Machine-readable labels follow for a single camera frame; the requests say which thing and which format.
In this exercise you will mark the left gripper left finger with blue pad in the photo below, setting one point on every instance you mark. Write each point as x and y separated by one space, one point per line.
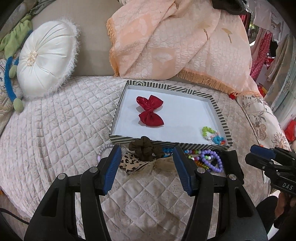
55 217

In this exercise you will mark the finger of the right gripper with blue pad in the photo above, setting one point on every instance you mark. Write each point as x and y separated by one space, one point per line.
277 154
264 163

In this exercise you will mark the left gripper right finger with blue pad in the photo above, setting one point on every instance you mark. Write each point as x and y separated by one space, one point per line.
238 218

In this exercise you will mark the leopard print bow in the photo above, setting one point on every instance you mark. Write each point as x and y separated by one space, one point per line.
130 163

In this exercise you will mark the brown scrunchie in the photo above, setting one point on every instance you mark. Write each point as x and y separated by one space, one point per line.
145 150

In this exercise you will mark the red velvet bow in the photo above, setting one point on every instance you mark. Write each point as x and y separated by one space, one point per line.
148 116

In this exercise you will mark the person right hand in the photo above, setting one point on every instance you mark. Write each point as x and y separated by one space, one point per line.
282 201

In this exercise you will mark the beige floral bedspread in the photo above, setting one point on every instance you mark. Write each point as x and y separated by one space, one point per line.
263 122

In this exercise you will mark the striped white shallow box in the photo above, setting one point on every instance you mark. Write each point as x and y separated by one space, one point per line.
192 119

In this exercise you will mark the quilted pink bed cover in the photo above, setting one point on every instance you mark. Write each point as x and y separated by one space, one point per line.
63 133

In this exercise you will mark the hanging pink clothes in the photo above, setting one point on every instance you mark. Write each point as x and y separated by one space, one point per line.
267 31

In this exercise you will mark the grey upholstered headboard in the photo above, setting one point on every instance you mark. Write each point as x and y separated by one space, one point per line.
90 17

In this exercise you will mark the peach fringed blanket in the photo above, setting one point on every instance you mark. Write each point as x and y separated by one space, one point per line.
191 40

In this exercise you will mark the blue plush headband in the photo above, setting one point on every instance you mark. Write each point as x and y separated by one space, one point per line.
7 79

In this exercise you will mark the white round satin cushion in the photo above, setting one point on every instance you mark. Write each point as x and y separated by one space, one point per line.
48 58

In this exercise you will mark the green plush toy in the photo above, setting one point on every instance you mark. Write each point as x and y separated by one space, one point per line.
10 44

